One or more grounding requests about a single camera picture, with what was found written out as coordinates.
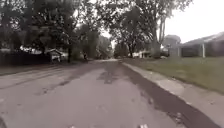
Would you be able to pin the grey house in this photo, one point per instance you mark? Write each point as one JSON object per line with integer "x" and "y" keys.
{"x": 170, "y": 42}

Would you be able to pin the low house with porch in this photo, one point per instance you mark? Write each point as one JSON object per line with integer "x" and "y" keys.
{"x": 203, "y": 46}

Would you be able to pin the pale concrete kerb strip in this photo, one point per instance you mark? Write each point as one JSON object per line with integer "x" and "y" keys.
{"x": 186, "y": 91}

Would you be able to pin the large tree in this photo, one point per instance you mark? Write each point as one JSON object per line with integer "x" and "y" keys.
{"x": 143, "y": 23}

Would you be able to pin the green grass lawn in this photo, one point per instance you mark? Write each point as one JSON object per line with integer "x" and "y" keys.
{"x": 190, "y": 68}

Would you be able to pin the dark fence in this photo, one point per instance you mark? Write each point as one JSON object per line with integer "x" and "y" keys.
{"x": 23, "y": 58}

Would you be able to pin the grey asphalt road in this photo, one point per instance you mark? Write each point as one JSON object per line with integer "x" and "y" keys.
{"x": 86, "y": 96}

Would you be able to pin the row of trees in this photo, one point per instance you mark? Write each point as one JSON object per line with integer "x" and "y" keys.
{"x": 50, "y": 26}

